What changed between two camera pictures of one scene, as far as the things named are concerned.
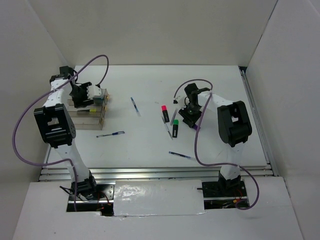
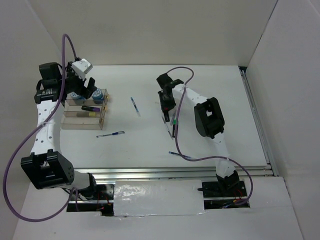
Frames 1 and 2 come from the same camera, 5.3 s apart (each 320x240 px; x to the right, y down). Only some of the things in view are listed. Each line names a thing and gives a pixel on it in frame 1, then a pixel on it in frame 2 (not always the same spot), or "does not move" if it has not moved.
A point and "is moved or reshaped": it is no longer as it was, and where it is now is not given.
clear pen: (173, 117) does not move
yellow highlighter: (90, 110) is moved or reshaped
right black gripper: (190, 120) to (164, 105)
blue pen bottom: (182, 155) does not move
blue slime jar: (98, 101) does not move
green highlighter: (175, 124) does not move
